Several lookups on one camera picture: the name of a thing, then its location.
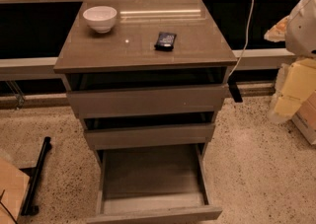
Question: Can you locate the grey top drawer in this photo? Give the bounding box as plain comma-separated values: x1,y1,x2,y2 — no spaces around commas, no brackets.
67,67,227,118

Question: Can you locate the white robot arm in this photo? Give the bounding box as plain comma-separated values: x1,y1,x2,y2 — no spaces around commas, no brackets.
264,0,316,123

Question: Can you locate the cardboard box right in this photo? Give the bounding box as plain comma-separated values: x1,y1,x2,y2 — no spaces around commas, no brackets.
292,92,316,145

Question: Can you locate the cardboard box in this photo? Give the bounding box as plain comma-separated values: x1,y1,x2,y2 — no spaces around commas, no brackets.
0,158,30,224
292,92,316,145

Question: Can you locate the black cabinet foot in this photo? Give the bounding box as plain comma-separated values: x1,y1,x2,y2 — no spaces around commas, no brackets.
229,82,243,103

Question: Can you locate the white ceramic bowl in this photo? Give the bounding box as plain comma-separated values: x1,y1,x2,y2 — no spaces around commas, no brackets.
83,6,118,34

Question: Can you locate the grey bottom drawer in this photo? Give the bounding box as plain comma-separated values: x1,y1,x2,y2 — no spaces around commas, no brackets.
87,144,222,224

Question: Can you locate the black metal bar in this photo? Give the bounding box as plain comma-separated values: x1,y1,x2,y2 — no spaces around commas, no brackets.
21,136,52,216

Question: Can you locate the cardboard box left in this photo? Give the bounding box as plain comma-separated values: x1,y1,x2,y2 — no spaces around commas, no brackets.
0,158,30,224

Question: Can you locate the grey drawer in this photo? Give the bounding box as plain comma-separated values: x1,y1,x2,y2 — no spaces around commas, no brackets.
67,67,227,118
84,112,215,150
87,144,222,224

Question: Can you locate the dark snack packet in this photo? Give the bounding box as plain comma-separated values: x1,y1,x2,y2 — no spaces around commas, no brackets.
154,32,177,51

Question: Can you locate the white cable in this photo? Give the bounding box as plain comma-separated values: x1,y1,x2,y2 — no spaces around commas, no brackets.
227,0,256,78

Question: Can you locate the grey drawer cabinet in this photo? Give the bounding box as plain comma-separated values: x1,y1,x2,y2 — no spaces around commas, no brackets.
53,0,238,167

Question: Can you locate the grey middle drawer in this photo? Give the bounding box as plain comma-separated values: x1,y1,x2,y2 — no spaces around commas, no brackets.
84,112,215,150

